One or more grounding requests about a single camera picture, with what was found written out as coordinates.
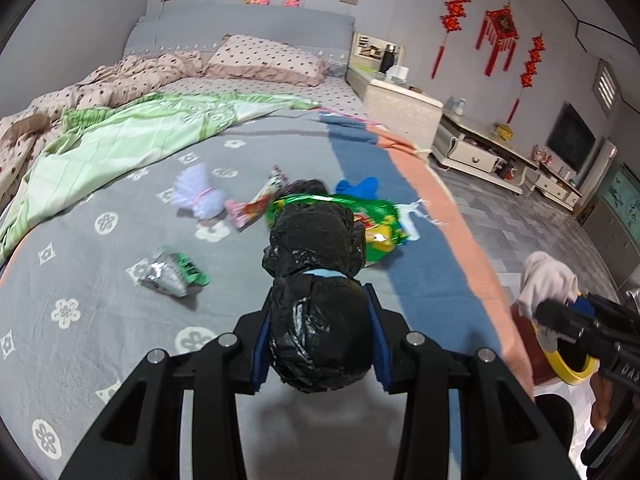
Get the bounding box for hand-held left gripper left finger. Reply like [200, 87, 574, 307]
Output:
[59, 306, 274, 480]

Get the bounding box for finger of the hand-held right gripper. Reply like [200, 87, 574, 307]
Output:
[532, 299, 624, 362]
[585, 292, 640, 337]

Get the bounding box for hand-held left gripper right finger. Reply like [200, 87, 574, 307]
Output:
[362, 282, 583, 480]

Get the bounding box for white cloth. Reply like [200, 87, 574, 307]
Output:
[517, 251, 580, 319]

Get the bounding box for black plastic garbage bag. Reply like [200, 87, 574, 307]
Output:
[261, 204, 377, 392]

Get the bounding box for pink snack packet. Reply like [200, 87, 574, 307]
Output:
[225, 165, 289, 231]

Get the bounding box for person's right hand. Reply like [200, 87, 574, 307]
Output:
[589, 374, 626, 432]

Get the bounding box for green glass cabinet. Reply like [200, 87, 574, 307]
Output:
[582, 162, 640, 286]

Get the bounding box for silver green snack packet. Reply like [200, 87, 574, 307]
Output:
[137, 246, 211, 300]

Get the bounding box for white standing air conditioner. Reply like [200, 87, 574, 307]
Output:
[580, 139, 618, 223]

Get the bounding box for small white side cabinet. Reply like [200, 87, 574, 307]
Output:
[534, 162, 583, 211]

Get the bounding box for blue glove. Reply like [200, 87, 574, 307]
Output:
[334, 176, 381, 199]

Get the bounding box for small black crumpled bag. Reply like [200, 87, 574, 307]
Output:
[286, 179, 329, 197]

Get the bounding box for white fluffy puff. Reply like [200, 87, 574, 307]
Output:
[172, 164, 229, 221]

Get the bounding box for black television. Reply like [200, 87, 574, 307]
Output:
[545, 102, 598, 173]

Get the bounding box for grey flower printed blanket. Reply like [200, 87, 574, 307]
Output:
[0, 105, 533, 480]

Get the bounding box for long white tv cabinet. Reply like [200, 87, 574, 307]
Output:
[431, 110, 541, 196]

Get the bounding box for window vent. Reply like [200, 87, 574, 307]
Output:
[592, 60, 621, 118]

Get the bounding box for cream bedside cabinet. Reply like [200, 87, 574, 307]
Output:
[346, 31, 445, 149]

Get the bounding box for green patterned quilt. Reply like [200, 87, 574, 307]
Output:
[0, 91, 321, 261]

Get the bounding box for pink dotted pillow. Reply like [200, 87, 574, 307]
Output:
[202, 35, 329, 87]

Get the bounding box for pink dotted quilt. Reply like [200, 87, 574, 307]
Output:
[0, 52, 206, 196]

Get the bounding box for grey bed headboard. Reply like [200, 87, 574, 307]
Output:
[122, 2, 357, 78]

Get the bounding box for red hanging string ornament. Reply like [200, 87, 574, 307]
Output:
[431, 0, 475, 80]
[506, 34, 546, 125]

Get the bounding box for red knot wall ornament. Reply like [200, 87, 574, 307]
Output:
[475, 4, 521, 77]

